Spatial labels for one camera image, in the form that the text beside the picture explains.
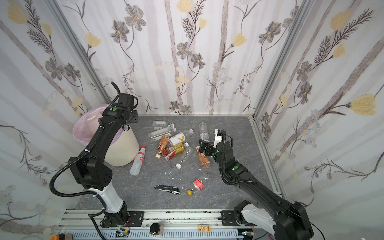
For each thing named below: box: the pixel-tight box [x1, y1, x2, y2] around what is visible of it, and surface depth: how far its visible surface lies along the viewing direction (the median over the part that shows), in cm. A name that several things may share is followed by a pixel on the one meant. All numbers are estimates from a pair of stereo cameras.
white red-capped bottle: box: [129, 146, 147, 176], surface depth 92 cm
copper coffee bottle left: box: [155, 134, 170, 159], surface depth 100 cm
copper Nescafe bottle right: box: [196, 145, 211, 169], surface depth 92 cm
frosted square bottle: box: [148, 126, 177, 141], surface depth 107 cm
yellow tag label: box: [198, 225, 211, 233], surface depth 72 cm
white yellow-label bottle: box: [168, 129, 194, 146], surface depth 103 cm
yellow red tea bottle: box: [161, 142, 190, 161], surface depth 95 cm
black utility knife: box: [154, 185, 181, 195], surface depth 86 cm
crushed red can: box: [193, 178, 205, 191], surface depth 82 cm
